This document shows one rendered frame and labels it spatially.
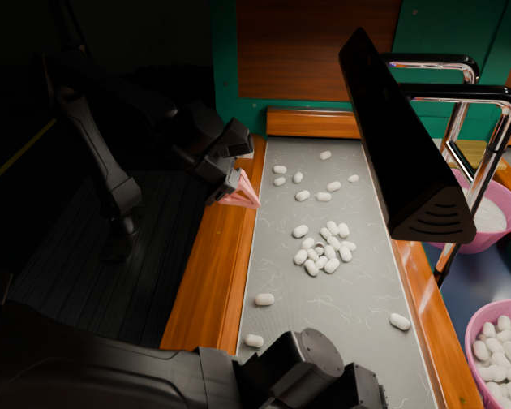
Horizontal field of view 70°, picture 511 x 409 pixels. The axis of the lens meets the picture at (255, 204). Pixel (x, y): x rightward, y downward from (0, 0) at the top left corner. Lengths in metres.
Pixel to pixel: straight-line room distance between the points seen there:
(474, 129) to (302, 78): 0.54
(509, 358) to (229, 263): 0.50
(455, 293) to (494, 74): 0.63
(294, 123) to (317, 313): 0.60
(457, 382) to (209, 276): 0.43
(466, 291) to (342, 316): 0.32
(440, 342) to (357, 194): 0.44
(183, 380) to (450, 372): 0.43
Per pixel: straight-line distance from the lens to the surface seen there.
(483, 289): 0.94
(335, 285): 0.74
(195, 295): 0.68
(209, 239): 0.78
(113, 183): 0.86
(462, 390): 0.66
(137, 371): 0.34
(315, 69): 1.13
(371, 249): 0.83
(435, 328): 0.70
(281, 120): 1.10
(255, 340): 0.63
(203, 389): 0.38
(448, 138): 0.79
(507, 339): 0.77
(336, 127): 1.11
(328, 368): 0.40
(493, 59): 1.22
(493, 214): 1.06
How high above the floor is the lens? 1.29
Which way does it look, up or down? 37 degrees down
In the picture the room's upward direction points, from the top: straight up
